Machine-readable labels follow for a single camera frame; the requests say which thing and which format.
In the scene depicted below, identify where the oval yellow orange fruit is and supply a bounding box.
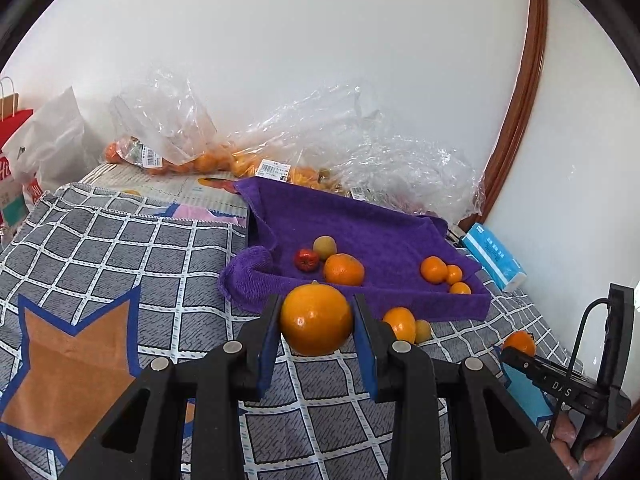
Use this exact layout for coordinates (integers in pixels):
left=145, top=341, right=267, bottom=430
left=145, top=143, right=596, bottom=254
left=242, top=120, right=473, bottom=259
left=383, top=307, right=416, bottom=344

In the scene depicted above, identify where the smooth round orange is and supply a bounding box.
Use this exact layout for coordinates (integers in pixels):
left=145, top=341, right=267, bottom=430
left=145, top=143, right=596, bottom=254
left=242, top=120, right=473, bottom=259
left=280, top=283, right=354, bottom=356

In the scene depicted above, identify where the stemmed mandarin orange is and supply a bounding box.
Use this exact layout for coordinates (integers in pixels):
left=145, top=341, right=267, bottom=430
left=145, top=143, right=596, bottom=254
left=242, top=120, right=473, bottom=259
left=502, top=330, right=536, bottom=356

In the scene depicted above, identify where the large orange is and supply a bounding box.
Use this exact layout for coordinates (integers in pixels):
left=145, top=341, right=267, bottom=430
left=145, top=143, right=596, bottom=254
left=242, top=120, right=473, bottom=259
left=420, top=256, right=449, bottom=285

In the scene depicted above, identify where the lone orange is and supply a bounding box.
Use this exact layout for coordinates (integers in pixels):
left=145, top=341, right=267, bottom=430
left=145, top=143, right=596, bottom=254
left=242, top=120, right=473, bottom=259
left=323, top=254, right=366, bottom=286

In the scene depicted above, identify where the small orange tangerine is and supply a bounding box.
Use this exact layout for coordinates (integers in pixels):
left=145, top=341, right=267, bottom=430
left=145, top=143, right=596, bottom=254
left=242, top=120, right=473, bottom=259
left=446, top=264, right=463, bottom=286
left=449, top=282, right=472, bottom=295

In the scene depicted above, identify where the small red apple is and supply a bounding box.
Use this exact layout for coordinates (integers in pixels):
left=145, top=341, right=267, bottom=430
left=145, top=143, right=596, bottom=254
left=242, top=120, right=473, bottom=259
left=294, top=248, right=320, bottom=273

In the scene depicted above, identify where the yellow green round fruit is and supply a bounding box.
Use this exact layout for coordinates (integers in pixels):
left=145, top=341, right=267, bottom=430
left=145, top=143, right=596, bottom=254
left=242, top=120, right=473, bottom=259
left=312, top=235, right=337, bottom=261

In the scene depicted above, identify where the person's right hand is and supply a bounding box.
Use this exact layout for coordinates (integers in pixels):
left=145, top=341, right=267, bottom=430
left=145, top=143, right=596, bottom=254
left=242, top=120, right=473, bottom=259
left=551, top=410, right=618, bottom=480

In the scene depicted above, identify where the blue tissue pack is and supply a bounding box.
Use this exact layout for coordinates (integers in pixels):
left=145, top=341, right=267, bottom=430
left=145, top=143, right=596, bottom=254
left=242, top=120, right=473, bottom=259
left=462, top=223, right=527, bottom=292

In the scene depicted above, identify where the grey checked star blanket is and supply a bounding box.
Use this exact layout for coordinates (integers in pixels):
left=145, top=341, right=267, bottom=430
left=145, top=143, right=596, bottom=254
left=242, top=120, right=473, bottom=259
left=0, top=181, right=586, bottom=480

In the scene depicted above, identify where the purple towel lined tray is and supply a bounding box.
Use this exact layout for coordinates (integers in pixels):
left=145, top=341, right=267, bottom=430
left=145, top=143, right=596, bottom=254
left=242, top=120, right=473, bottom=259
left=218, top=178, right=491, bottom=322

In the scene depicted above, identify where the fruit print play mat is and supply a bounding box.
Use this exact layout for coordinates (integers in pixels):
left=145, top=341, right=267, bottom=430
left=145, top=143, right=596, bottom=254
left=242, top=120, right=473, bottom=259
left=81, top=162, right=247, bottom=218

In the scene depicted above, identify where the clear bag of red fruit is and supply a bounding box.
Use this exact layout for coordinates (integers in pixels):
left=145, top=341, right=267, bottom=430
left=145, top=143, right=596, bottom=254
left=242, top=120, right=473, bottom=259
left=338, top=136, right=485, bottom=224

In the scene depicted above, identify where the clear bag of kumquats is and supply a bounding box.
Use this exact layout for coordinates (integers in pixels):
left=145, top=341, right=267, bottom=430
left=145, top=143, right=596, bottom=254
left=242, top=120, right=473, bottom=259
left=228, top=81, right=393, bottom=196

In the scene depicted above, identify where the clear bag of oranges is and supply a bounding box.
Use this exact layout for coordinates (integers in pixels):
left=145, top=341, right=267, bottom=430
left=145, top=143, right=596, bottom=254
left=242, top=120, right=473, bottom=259
left=103, top=70, right=232, bottom=176

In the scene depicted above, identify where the red paper shopping bag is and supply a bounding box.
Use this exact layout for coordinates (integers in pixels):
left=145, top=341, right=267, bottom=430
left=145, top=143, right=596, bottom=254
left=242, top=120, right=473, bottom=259
left=0, top=76, right=34, bottom=230

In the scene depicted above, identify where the white plastic bag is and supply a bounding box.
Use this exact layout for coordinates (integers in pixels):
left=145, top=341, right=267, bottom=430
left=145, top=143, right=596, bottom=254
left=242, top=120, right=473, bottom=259
left=6, top=88, right=101, bottom=209

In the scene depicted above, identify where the black cable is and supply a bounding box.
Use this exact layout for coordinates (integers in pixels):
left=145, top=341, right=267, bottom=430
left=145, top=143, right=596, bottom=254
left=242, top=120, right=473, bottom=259
left=546, top=296, right=614, bottom=441

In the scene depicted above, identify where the brown wooden door frame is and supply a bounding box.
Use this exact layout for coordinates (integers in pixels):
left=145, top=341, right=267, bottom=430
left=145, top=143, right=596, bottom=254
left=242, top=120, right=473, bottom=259
left=459, top=0, right=549, bottom=232

